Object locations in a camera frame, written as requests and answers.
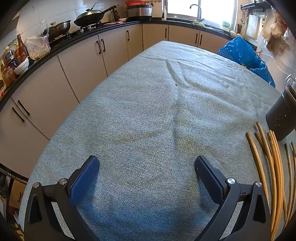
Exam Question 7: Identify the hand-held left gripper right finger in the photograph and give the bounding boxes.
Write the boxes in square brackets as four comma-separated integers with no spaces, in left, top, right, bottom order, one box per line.
[195,156,271,241]

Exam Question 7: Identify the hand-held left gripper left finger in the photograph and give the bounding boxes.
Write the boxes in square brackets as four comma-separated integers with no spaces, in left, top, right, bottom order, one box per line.
[24,156,100,241]

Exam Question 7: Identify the pile of wooden chopsticks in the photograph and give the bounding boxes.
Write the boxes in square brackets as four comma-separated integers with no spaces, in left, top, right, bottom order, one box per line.
[245,122,296,241]

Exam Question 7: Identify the cardboard box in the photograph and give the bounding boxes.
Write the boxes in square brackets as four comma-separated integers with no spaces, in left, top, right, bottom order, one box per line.
[8,179,25,209]

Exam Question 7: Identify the grey woven tablecloth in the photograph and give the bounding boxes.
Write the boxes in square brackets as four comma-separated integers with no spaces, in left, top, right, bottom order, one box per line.
[18,40,296,241]

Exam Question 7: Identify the beige lower kitchen cabinets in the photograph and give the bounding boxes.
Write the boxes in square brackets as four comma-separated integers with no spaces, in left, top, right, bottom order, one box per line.
[0,23,234,181]

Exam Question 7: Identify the blue plastic bag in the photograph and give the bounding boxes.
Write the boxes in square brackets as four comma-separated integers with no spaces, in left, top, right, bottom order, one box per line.
[218,37,275,88]

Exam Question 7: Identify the brown condiment jar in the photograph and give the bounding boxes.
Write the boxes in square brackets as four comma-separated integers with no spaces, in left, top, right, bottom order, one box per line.
[2,66,17,87]

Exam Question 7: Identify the white ceramic bowl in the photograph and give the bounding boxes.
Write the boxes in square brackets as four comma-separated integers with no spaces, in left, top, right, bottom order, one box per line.
[14,58,30,75]

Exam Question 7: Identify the black kitchen countertop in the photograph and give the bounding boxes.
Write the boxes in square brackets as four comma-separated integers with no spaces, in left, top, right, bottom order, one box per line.
[0,20,241,109]

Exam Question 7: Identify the clear plastic bag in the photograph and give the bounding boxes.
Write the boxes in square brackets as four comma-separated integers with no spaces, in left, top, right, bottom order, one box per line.
[25,36,51,60]

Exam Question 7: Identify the yellow-capped oil bottle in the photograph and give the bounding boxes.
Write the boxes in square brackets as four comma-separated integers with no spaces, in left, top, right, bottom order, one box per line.
[3,46,17,68]

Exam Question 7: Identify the dark sauce bottle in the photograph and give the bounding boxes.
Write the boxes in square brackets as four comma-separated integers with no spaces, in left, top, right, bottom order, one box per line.
[16,34,29,64]

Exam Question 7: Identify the black gas stove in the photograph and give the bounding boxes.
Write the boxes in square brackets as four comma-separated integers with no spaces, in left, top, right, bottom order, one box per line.
[50,21,110,43]

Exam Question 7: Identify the steel kitchen sink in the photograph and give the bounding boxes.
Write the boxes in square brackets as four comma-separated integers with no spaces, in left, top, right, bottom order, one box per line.
[201,20,230,31]

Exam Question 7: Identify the steel pan with glass lid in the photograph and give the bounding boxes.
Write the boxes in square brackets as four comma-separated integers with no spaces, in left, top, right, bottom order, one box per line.
[43,20,72,40]

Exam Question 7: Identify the white hanging cutting board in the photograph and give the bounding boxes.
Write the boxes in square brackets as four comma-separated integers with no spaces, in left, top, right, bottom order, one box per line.
[245,14,263,40]

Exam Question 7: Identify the black wok with lid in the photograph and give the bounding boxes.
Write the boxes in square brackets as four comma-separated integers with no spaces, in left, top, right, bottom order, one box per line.
[74,3,119,27]

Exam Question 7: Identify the hanging plastic bags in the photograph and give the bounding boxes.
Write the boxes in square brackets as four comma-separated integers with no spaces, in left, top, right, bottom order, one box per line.
[261,10,292,50]

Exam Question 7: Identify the chrome kitchen faucet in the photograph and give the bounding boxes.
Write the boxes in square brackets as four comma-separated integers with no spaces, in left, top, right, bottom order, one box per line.
[190,4,205,22]

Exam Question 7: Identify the kitchen window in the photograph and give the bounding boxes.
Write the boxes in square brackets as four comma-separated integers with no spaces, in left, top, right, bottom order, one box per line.
[166,0,236,22]

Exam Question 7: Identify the silver rice cooker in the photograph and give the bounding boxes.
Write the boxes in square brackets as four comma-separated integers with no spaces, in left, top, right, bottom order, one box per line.
[126,5,152,21]

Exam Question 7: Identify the black wall shelf rack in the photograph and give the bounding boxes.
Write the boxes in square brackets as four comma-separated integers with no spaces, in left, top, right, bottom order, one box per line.
[240,1,271,15]

